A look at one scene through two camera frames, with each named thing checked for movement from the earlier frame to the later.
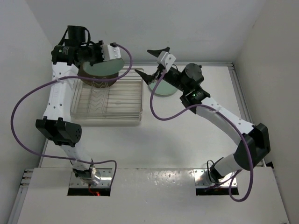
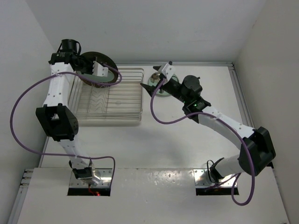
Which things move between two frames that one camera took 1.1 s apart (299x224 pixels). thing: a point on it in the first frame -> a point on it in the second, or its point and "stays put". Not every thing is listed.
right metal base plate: [202, 178] stays put
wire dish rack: [121, 103] stays put
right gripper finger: [148, 79] -> [151, 89]
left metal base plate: [105, 181] stays put
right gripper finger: [157, 52] -> [157, 67]
